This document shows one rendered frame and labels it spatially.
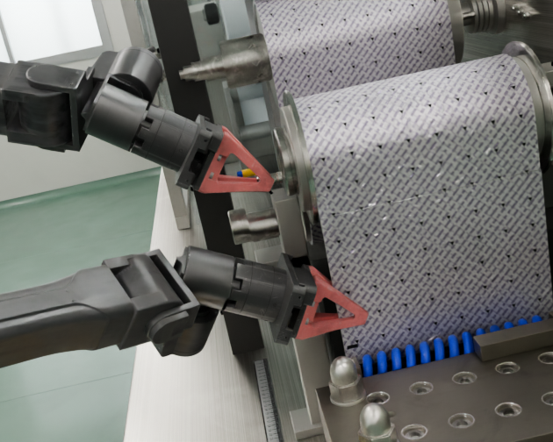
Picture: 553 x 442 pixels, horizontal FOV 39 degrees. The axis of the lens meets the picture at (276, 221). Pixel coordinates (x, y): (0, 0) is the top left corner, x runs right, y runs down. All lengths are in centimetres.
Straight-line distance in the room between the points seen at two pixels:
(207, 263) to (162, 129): 15
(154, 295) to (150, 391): 46
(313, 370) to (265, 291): 20
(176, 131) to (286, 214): 16
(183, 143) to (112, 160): 570
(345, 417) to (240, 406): 33
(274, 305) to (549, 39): 46
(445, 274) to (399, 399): 15
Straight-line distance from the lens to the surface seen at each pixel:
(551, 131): 85
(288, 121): 81
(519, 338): 85
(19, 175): 665
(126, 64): 88
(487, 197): 84
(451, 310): 88
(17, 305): 69
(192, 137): 82
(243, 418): 107
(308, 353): 95
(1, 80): 85
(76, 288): 72
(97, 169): 654
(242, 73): 105
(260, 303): 80
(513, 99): 84
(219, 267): 79
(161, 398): 116
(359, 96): 82
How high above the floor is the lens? 146
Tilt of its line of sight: 18 degrees down
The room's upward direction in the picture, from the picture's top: 12 degrees counter-clockwise
